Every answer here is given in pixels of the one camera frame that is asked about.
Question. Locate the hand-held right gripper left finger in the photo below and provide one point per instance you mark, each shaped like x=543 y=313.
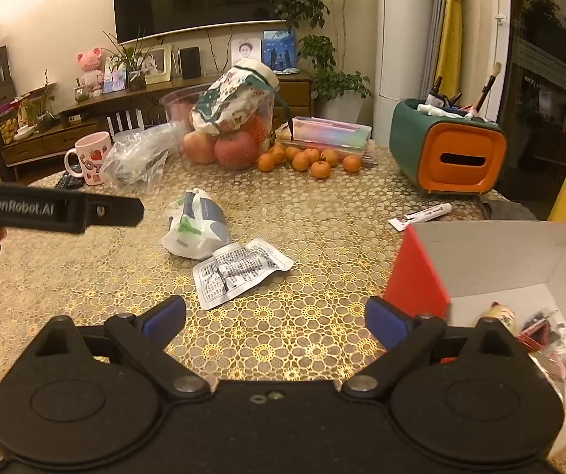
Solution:
x=167 y=318

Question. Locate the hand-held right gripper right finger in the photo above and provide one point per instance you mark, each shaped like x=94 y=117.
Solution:
x=386 y=323

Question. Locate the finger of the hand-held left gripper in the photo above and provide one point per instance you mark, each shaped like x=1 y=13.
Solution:
x=41 y=207

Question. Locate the silver printed foil packet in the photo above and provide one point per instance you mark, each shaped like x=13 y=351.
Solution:
x=233 y=271

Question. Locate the white and red cardboard box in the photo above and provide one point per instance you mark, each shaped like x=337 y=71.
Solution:
x=485 y=256

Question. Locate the gold lace patterned desktop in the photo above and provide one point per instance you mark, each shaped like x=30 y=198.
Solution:
x=312 y=281

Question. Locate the black remote control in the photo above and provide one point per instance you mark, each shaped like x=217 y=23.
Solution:
x=68 y=181

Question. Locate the wooden cabinet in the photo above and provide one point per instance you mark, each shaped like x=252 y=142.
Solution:
x=41 y=143

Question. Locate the pink strawberry mug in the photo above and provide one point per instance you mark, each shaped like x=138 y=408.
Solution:
x=90 y=158

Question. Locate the white and green plastic bag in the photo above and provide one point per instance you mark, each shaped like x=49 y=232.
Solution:
x=199 y=227

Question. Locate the small potted leafy plant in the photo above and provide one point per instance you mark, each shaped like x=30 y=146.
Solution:
x=41 y=108

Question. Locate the crumpled clear plastic bag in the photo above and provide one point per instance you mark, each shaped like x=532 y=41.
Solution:
x=135 y=158

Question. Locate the white tube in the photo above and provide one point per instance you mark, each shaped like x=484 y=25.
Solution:
x=426 y=215

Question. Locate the white chair back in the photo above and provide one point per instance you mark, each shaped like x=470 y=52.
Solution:
x=125 y=122

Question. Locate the pink bear plush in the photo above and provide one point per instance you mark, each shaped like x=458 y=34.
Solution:
x=90 y=66

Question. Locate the pale apple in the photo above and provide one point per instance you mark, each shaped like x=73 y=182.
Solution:
x=198 y=148

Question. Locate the clear plastic bowl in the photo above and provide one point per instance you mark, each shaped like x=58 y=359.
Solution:
x=174 y=103

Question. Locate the pile of tangerines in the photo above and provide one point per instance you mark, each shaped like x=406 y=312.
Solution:
x=320 y=168

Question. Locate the small potted orchid plant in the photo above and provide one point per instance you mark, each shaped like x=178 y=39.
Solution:
x=130 y=54

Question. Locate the green and orange tissue box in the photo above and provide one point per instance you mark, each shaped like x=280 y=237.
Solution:
x=461 y=158

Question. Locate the red apple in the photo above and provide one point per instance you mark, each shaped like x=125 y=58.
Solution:
x=236 y=150

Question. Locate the framed photo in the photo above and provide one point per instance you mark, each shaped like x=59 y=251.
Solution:
x=154 y=64

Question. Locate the pastel pencil case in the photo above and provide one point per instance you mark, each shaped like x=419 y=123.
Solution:
x=327 y=133

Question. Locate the black speaker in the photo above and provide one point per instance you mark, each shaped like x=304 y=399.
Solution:
x=190 y=63

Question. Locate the printed cloth bag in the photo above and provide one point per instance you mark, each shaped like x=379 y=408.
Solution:
x=233 y=94

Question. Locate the white portrait picture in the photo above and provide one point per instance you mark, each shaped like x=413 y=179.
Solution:
x=246 y=52

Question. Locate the calligraphy brush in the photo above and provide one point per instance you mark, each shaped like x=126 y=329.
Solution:
x=488 y=86

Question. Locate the blue picture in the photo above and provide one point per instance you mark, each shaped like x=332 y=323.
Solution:
x=279 y=49

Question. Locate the white framed glass door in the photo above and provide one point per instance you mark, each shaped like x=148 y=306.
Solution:
x=545 y=84

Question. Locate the white standing air conditioner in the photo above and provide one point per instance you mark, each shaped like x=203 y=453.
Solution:
x=406 y=34

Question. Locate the yellow curtain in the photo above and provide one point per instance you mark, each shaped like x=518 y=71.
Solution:
x=448 y=19

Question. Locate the tall green houseplant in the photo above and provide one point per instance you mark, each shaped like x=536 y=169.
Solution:
x=312 y=5

